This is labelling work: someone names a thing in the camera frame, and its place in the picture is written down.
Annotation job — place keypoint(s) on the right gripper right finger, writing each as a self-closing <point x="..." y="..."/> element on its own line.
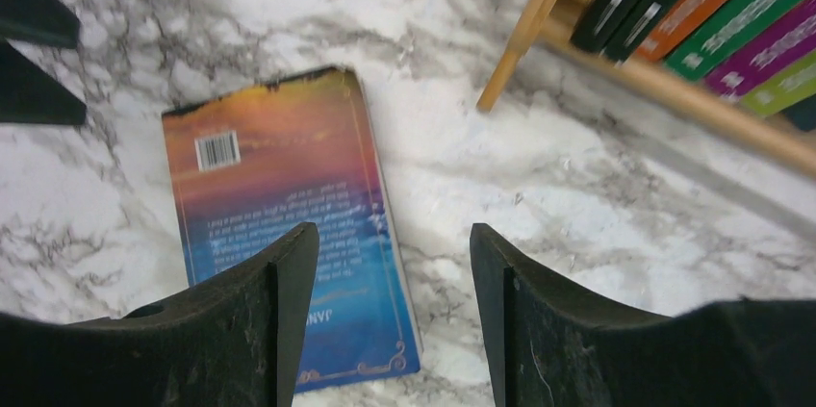
<point x="552" y="342"/>

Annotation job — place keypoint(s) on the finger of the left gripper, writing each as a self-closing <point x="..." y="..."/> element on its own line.
<point x="42" y="22"/>
<point x="30" y="96"/>

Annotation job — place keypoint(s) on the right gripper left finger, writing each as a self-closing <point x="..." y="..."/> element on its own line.
<point x="233" y="340"/>

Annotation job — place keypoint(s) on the dark cover treehouse book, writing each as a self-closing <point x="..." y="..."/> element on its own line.
<point x="247" y="166"/>

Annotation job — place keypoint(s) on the lime green treehouse book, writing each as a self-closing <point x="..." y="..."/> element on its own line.
<point x="790" y="86"/>

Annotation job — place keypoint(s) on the purple treehouse book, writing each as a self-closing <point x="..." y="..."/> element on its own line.
<point x="784" y="42"/>

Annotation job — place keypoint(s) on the wooden book rack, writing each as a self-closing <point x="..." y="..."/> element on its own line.
<point x="551" y="22"/>

